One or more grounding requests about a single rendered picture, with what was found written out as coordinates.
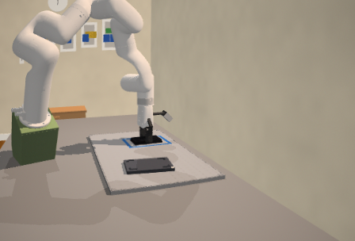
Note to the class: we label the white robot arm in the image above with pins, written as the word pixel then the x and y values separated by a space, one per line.
pixel 43 54

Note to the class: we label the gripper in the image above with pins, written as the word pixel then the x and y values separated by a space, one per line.
pixel 144 119

